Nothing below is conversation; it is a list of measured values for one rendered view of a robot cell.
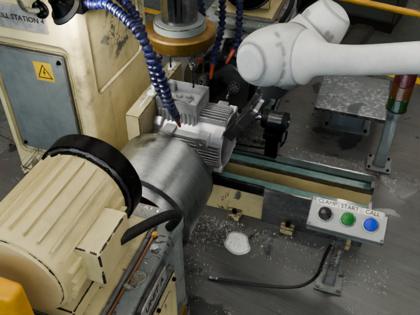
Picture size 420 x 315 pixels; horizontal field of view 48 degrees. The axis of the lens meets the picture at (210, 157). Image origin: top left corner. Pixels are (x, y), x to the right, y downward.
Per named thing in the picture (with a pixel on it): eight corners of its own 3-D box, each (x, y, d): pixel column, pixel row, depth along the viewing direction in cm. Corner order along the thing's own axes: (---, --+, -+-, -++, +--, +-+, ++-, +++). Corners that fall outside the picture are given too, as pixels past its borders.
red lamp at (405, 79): (392, 86, 139) (396, 72, 136) (394, 75, 143) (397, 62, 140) (414, 90, 137) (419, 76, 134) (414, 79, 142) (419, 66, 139)
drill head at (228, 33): (174, 126, 157) (171, 59, 141) (214, 67, 187) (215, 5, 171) (247, 142, 151) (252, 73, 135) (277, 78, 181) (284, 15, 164)
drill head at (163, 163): (64, 289, 110) (39, 215, 93) (134, 185, 136) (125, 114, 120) (164, 322, 103) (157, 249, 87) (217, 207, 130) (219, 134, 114)
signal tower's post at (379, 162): (365, 169, 159) (397, 57, 132) (367, 155, 165) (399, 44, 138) (389, 174, 157) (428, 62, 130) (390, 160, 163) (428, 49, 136)
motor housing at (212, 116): (154, 169, 141) (149, 116, 128) (179, 132, 154) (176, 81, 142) (217, 185, 135) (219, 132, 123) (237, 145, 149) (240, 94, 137)
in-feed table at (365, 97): (309, 133, 174) (314, 106, 166) (321, 94, 193) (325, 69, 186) (377, 147, 168) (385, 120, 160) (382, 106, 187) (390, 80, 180)
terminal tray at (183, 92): (156, 119, 134) (154, 97, 129) (171, 99, 141) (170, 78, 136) (196, 128, 130) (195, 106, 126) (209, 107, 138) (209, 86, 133)
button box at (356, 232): (305, 228, 112) (305, 224, 107) (312, 200, 114) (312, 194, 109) (380, 247, 108) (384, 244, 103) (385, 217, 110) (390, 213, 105)
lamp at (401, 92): (389, 99, 142) (392, 86, 139) (390, 89, 146) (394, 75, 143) (410, 103, 140) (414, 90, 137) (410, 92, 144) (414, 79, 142)
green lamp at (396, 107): (385, 111, 145) (389, 99, 142) (386, 101, 149) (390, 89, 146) (405, 115, 143) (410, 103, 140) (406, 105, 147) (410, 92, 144)
